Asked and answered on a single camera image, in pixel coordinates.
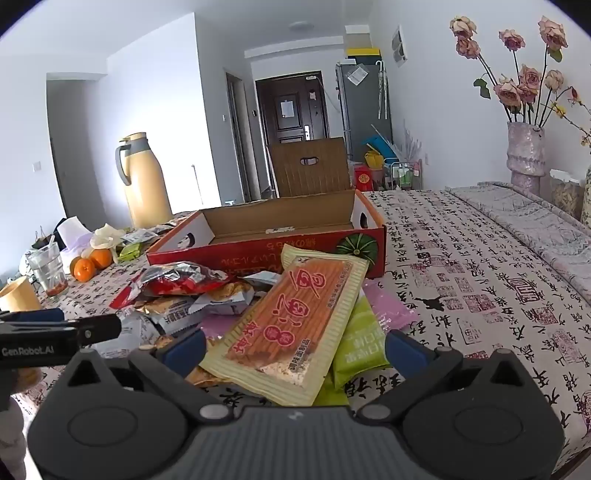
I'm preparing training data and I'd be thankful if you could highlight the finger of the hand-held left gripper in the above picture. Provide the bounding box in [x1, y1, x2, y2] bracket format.
[0, 308, 65, 324]
[76, 315, 123, 347]

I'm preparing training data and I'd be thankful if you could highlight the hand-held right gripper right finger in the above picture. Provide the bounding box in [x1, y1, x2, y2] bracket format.
[358, 329, 529, 424]

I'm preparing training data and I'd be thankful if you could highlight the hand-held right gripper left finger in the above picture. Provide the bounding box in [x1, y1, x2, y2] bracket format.
[67, 329, 234, 424]

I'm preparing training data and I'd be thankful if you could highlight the pink snack packet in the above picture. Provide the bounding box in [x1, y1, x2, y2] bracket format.
[199, 314, 247, 344]
[362, 279, 419, 333]

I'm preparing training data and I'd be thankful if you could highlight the red foil snack bag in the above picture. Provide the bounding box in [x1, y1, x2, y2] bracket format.
[111, 261, 232, 310]

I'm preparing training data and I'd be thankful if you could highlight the orange striped snack packet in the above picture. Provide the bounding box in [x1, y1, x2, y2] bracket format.
[198, 244, 370, 407]

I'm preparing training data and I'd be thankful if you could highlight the printed cardboard box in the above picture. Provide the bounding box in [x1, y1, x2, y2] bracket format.
[147, 189, 387, 280]

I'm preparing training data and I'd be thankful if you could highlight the person's left forearm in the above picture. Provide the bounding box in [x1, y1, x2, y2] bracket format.
[0, 397, 29, 469]

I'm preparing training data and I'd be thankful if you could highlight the yellow cup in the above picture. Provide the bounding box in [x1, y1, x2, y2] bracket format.
[0, 276, 42, 312]

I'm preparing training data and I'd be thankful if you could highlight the glass cup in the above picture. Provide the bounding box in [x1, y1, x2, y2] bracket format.
[27, 242, 70, 298]

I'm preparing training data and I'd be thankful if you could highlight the pile of small snack packets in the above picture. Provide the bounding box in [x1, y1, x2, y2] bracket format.
[92, 270, 283, 388]

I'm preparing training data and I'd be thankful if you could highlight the white and purple tissue pack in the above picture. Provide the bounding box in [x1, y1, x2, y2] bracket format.
[59, 217, 95, 259]

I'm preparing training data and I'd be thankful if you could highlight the printed tablecloth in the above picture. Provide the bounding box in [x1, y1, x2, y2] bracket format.
[0, 185, 591, 480]

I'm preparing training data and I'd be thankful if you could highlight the white snack packet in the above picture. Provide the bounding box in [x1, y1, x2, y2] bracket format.
[122, 228, 160, 245]

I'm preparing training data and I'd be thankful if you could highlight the yellow thermos jug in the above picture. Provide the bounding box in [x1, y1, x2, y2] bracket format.
[115, 132, 175, 230]

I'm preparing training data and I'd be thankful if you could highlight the red gift box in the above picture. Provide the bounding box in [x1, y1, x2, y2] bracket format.
[355, 165, 384, 192]

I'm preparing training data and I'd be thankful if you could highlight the metal trolley cart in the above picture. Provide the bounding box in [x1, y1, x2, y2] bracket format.
[383, 159, 423, 191]

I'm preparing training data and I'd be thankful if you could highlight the grey patterned cloth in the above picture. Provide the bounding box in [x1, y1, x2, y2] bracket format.
[450, 181, 591, 301]

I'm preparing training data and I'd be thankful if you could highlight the wooden chair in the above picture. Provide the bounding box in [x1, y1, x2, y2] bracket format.
[268, 137, 349, 199]

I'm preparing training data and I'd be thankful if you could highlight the pale purple dried grass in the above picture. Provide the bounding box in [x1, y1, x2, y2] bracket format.
[392, 121, 423, 162]

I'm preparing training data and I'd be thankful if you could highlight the blue dustpan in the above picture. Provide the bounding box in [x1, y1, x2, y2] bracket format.
[362, 134, 398, 155]

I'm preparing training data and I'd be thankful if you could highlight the grey interior door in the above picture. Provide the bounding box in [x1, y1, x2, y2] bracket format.
[225, 68, 252, 204]

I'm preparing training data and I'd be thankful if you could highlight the clear food jar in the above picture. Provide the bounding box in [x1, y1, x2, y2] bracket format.
[549, 169, 587, 222]

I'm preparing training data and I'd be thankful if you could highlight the pink textured vase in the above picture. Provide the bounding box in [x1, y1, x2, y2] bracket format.
[506, 121, 546, 197]

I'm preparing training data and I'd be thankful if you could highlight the grey refrigerator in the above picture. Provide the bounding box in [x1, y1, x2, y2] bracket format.
[335, 60, 393, 158]

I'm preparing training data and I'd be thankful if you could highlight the dark brown entrance door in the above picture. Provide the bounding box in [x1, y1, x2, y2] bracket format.
[255, 71, 331, 199]

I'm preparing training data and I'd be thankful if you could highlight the clear umbrella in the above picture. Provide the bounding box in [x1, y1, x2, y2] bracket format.
[375, 60, 389, 121]

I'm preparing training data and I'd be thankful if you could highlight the dried rose bouquet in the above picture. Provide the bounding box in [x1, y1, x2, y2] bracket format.
[450, 15, 591, 148]

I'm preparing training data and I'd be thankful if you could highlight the pale cardboard box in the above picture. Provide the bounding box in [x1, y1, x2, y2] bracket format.
[344, 25, 371, 48]

